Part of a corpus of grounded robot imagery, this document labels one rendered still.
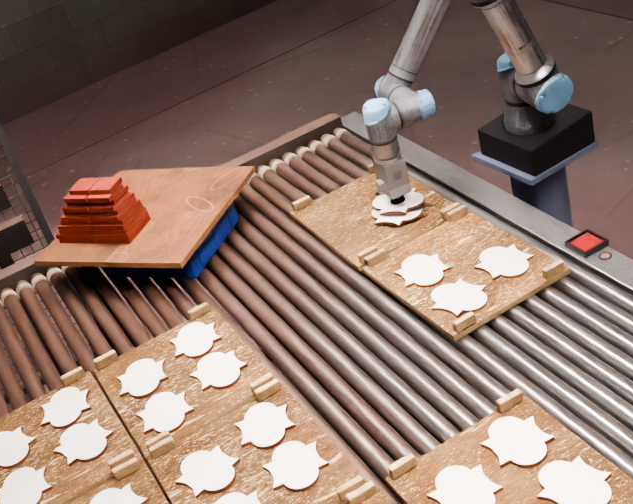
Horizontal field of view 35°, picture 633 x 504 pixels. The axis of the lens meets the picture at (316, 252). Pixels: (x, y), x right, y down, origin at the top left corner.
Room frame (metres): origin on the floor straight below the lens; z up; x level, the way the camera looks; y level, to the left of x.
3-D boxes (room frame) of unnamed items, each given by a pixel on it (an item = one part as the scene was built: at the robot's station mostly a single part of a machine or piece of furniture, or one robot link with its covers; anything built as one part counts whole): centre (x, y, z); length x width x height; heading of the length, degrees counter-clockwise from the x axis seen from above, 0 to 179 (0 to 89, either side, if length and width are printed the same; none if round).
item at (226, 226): (2.58, 0.40, 0.97); 0.31 x 0.31 x 0.10; 60
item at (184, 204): (2.63, 0.45, 1.03); 0.50 x 0.50 x 0.02; 60
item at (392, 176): (2.39, -0.25, 1.06); 0.10 x 0.09 x 0.16; 104
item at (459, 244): (2.04, -0.34, 0.93); 0.41 x 0.35 x 0.02; 21
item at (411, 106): (2.43, -0.36, 1.22); 0.11 x 0.11 x 0.08; 12
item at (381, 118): (2.39, -0.26, 1.22); 0.09 x 0.08 x 0.11; 102
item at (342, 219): (2.43, -0.19, 0.93); 0.41 x 0.35 x 0.02; 19
